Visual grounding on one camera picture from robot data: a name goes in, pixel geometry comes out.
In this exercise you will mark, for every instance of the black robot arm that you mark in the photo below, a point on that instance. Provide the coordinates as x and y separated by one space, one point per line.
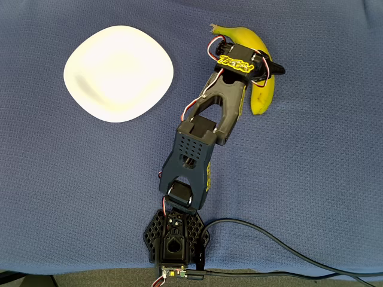
191 158

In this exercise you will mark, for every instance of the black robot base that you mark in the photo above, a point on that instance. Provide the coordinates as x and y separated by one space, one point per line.
173 248

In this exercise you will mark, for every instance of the white plate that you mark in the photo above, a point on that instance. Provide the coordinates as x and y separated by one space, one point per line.
119 74

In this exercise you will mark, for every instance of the black camera stand pole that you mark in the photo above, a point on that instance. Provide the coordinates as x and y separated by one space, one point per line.
9 276

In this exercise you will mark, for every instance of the blue knitted cloth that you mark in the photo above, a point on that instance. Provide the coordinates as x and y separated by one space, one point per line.
299 149

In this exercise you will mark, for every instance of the yellow banana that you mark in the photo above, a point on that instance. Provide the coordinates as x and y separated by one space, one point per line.
263 98

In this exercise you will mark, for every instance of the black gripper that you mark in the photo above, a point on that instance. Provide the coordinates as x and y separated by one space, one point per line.
275 67

